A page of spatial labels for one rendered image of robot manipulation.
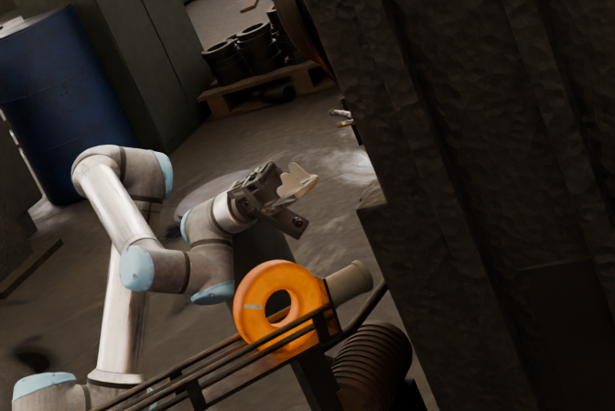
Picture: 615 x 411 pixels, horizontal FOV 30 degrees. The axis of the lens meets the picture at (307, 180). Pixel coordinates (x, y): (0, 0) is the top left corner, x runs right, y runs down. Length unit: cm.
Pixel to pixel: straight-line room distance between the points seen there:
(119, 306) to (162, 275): 54
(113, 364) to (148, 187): 44
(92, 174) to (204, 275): 49
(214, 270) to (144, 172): 55
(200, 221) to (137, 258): 18
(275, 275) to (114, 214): 70
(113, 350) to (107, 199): 45
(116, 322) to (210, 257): 55
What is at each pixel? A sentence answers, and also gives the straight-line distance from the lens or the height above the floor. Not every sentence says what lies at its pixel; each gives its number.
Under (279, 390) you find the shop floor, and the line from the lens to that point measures 323.
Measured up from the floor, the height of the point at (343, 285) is 68.
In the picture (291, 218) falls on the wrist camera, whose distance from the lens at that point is 236.
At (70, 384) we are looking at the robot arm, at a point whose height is 39.
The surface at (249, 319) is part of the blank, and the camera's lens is 192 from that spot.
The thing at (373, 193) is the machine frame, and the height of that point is 87.
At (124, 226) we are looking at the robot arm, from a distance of 248.
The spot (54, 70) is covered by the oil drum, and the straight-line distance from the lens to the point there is 560.
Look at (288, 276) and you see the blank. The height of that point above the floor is 75.
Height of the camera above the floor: 150
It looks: 19 degrees down
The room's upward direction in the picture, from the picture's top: 23 degrees counter-clockwise
